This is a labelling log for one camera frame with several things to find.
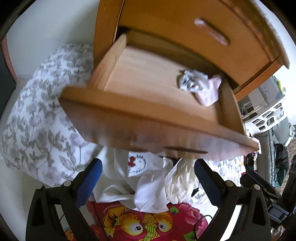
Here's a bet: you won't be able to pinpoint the cream sheer garment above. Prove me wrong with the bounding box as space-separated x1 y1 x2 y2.
164 158 199 204

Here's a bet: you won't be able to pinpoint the pink floral garment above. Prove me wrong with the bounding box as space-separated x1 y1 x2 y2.
195 75 222 107

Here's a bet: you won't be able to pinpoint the white cloth garment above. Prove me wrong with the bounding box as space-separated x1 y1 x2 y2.
93 147 170 213

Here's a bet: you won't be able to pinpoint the white hello kitty sock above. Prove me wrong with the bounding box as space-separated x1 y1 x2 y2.
179 69 208 93
114 151 173 177

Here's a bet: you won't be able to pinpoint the person's right hand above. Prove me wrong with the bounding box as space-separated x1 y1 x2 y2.
271 225 285 241

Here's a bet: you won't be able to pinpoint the colourful clutter pile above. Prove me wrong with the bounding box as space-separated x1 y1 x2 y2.
244 152 258 172

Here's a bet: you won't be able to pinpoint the dark clothes on sofa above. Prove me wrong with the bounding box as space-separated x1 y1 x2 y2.
273 143 290 187

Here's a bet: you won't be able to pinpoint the grey sofa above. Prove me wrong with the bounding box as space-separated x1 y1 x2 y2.
254 118 290 187

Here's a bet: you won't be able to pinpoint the red parrot print blanket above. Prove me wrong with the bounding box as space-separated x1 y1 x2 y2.
87 201 208 240

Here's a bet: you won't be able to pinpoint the white lattice shelf rack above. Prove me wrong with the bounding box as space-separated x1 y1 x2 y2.
238 76 287 137

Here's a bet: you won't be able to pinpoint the floral grey white quilt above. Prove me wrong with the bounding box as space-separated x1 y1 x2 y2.
0 43 247 209

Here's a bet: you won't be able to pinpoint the dark panel board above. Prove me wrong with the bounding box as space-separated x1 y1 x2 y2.
0 41 16 115

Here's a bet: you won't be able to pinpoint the black cable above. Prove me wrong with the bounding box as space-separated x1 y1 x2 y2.
194 214 213 241

